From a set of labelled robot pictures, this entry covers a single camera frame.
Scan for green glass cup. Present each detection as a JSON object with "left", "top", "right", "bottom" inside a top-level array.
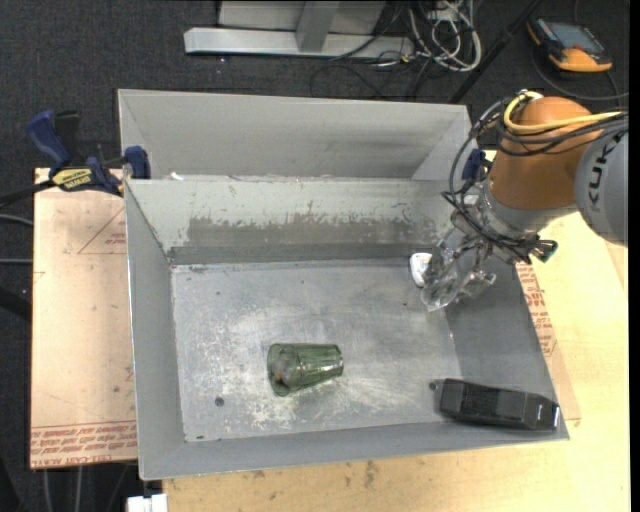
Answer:
[{"left": 266, "top": 342, "right": 346, "bottom": 398}]

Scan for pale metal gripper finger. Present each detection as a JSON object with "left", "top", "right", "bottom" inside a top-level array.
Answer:
[{"left": 462, "top": 267, "right": 498, "bottom": 302}]

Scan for grey metal bin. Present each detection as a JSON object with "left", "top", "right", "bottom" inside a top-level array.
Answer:
[{"left": 117, "top": 88, "right": 572, "bottom": 482}]

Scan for black box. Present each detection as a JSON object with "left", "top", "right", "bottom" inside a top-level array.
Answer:
[{"left": 428, "top": 377, "right": 562, "bottom": 432}]

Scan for brown cardboard board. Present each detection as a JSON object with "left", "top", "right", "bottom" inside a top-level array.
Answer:
[{"left": 29, "top": 166, "right": 583, "bottom": 471}]

